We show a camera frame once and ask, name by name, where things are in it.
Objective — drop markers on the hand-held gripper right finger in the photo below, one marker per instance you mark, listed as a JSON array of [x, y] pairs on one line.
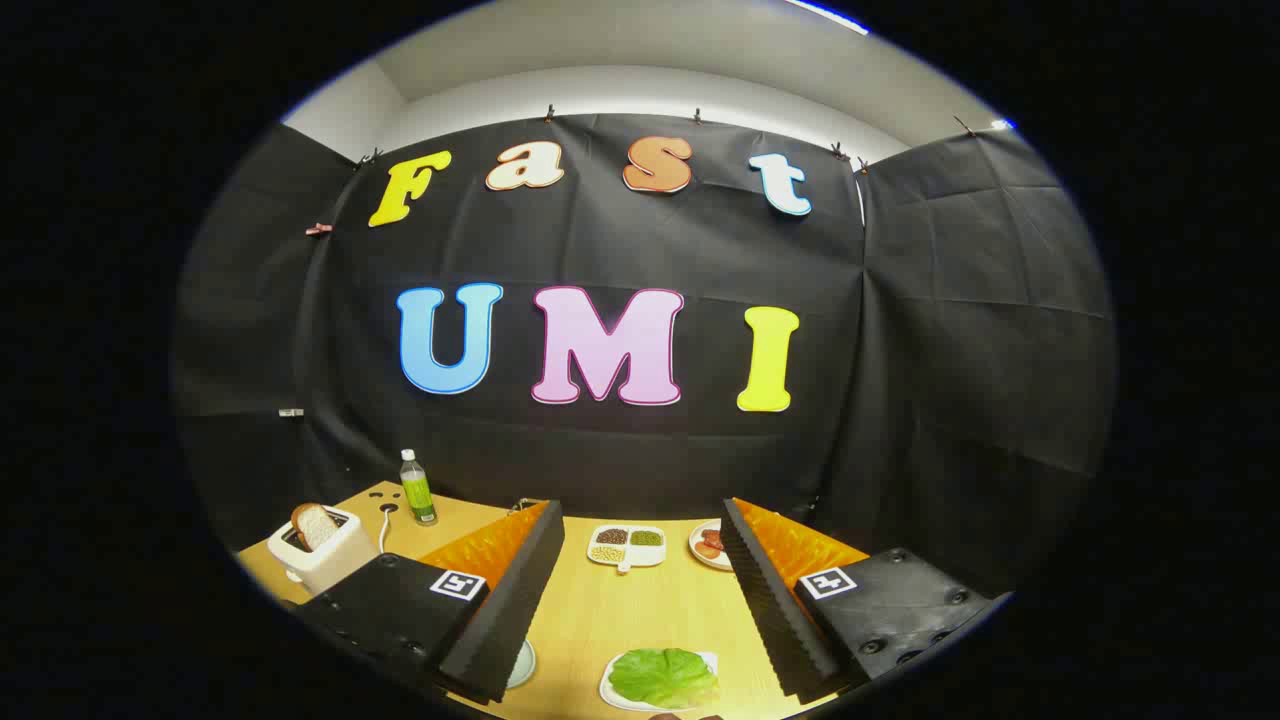
[[775, 610]]

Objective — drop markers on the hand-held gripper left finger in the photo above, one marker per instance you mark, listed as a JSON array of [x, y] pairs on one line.
[[510, 620]]

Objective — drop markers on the white rectangular plate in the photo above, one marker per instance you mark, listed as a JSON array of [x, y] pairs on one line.
[[606, 690]]

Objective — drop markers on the toasted bread slice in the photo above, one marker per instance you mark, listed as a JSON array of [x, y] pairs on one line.
[[315, 525]]

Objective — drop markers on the red meat slice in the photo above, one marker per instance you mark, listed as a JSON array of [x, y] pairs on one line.
[[710, 543]]

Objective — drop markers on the green lettuce leaf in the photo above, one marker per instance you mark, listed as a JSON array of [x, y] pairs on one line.
[[660, 678]]

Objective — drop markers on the pale green round plate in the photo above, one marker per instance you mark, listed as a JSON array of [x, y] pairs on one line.
[[522, 665]]

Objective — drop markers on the round white meat plate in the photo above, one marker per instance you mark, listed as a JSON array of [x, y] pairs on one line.
[[712, 562]]

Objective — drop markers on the white toaster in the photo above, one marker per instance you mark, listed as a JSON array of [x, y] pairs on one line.
[[330, 565]]

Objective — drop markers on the white divided bean dish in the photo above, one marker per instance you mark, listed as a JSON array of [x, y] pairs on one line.
[[625, 550]]

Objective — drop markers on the black backdrop cloth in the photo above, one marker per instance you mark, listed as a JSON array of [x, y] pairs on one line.
[[600, 250]]

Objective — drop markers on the green drink bottle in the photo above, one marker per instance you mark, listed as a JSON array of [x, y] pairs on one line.
[[417, 495]]

